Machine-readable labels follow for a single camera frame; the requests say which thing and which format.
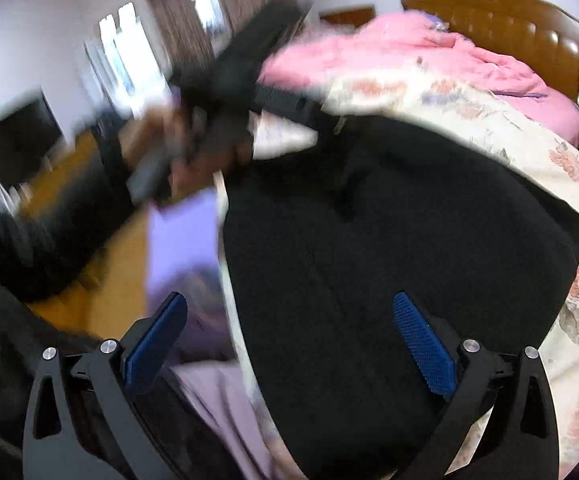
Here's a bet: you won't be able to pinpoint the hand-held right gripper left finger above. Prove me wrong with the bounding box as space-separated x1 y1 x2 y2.
22 291 190 480

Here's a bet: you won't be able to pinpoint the wooden headboard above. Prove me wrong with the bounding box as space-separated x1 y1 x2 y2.
400 0 579 114

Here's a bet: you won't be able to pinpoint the purple bedsheet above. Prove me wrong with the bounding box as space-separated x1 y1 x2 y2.
144 191 237 363

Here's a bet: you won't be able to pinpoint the lilac cloth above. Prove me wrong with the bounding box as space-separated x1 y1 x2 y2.
168 359 303 480

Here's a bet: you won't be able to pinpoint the wooden nightstand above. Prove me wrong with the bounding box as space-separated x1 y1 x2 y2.
318 5 377 29

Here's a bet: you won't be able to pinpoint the black television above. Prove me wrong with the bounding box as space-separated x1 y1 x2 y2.
0 90 63 189

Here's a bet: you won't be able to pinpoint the floral quilt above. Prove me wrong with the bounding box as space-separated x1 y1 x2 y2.
213 76 579 480

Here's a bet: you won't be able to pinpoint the pink blanket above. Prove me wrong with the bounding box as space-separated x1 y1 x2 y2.
258 11 579 150

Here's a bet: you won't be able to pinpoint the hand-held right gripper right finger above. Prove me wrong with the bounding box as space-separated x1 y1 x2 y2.
392 291 561 480

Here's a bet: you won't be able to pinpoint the person's left hand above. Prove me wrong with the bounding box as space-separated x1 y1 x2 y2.
119 107 256 201

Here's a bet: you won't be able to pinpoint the window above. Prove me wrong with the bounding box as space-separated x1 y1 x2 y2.
82 2 164 112

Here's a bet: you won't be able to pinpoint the black pants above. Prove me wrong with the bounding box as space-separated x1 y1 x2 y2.
220 114 579 480

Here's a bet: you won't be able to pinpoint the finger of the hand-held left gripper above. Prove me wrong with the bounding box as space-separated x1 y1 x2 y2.
252 82 343 128

